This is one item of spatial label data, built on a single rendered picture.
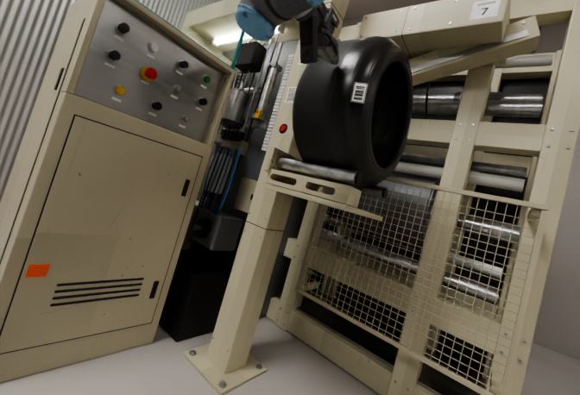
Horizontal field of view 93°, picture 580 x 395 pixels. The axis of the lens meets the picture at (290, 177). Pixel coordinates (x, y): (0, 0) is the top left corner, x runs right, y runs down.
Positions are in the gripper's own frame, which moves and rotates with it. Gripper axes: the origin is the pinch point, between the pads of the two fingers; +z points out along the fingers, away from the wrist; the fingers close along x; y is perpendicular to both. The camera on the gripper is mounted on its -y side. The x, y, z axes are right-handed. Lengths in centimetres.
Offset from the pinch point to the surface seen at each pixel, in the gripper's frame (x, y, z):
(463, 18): -22, 50, 41
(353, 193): -11.5, -35.6, 18.3
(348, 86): -6.2, -6.8, 2.7
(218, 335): 34, -106, 34
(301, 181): 7.3, -36.3, 15.5
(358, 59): -6.4, 3.0, 2.7
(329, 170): -1.0, -29.9, 17.0
